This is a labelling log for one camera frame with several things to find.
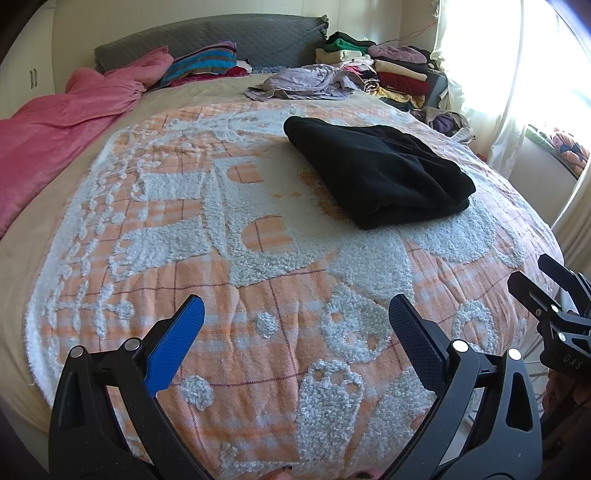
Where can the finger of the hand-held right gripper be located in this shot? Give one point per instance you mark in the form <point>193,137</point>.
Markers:
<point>551,271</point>
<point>531,293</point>

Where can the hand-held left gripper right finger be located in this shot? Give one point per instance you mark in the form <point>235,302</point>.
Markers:
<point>415,346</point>

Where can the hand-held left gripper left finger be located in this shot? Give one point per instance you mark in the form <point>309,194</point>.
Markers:
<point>178,344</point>

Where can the black sweater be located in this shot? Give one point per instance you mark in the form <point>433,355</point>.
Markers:
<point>383,175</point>

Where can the person's right forearm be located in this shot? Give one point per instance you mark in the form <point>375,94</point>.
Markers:
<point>563,415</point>

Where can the white bag of clothes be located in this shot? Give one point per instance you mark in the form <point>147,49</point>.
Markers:
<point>445,122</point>

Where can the pile of folded clothes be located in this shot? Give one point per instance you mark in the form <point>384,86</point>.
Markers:
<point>397,78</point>

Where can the orange white tufted bedspread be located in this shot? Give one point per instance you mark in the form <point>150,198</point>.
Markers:
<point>277,277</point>

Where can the colourful patterned cushion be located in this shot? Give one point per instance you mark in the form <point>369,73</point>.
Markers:
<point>570,150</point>

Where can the green cloth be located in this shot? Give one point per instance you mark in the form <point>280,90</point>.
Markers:
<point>538,136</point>

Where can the pink slipper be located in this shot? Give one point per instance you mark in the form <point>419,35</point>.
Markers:
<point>369,475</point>

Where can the white curtain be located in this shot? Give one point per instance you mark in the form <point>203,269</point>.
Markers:
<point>480,92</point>

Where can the pink blanket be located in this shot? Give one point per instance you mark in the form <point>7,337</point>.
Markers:
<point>55,124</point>

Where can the striped folded blanket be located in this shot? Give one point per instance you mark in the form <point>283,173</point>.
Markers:
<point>203,62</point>

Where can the lilac garment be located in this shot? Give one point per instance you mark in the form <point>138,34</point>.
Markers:
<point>304,81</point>

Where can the grey quilted headboard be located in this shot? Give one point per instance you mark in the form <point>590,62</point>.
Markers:
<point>258,39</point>

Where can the white wardrobe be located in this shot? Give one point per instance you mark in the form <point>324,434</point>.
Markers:
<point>27,55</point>

